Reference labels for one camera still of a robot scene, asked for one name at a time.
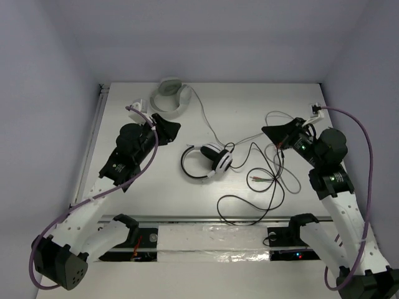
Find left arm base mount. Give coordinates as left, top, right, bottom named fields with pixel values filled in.
left=99, top=214, right=158, bottom=262

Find white foam block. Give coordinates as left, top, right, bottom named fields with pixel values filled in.
left=156, top=224, right=270, bottom=263

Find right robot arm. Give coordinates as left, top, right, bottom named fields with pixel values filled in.
left=262, top=118, right=398, bottom=298

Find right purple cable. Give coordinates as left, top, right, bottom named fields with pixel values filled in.
left=320, top=106, right=375, bottom=291

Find grey headphone cable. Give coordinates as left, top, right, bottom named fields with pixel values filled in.
left=190, top=87, right=302, bottom=194

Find purple cable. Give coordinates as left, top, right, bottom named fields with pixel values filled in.
left=28, top=105, right=160, bottom=290
left=320, top=106, right=375, bottom=291

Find black and white headphones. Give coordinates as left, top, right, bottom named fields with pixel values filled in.
left=180, top=142, right=234, bottom=181

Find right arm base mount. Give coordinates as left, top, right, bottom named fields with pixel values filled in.
left=262, top=213, right=320, bottom=262

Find black braided headphone cable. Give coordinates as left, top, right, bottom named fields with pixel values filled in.
left=217, top=142, right=286, bottom=225

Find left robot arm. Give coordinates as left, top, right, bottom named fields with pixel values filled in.
left=29, top=113, right=181, bottom=290

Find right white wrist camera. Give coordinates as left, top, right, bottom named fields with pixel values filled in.
left=302, top=103, right=324, bottom=127

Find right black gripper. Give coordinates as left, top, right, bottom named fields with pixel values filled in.
left=261, top=117, right=324, bottom=168

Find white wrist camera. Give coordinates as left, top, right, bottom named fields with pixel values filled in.
left=302, top=103, right=324, bottom=127
left=128, top=98, right=148, bottom=125

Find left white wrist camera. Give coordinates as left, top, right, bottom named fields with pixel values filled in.
left=128, top=98, right=148, bottom=125

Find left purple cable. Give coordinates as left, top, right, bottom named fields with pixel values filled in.
left=28, top=105, right=160, bottom=290

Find aluminium rail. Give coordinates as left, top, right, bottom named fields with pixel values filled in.
left=99, top=215, right=332, bottom=223

